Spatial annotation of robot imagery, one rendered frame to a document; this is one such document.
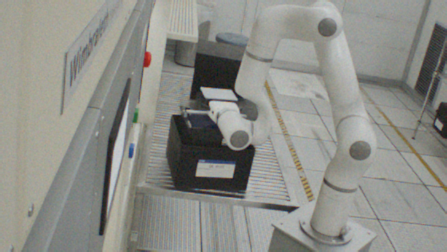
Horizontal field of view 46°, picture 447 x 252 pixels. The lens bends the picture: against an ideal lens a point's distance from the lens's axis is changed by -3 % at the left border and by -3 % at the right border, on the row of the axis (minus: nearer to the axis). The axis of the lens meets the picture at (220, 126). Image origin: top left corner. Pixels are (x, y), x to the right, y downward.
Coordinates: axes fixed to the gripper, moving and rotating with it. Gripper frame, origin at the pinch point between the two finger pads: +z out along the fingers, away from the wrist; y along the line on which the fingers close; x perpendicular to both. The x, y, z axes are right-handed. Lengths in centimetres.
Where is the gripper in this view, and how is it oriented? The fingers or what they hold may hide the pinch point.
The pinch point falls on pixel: (218, 100)
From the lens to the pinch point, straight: 195.9
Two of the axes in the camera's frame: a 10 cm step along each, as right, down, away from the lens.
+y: 9.6, 0.7, 2.7
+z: -2.2, -4.2, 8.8
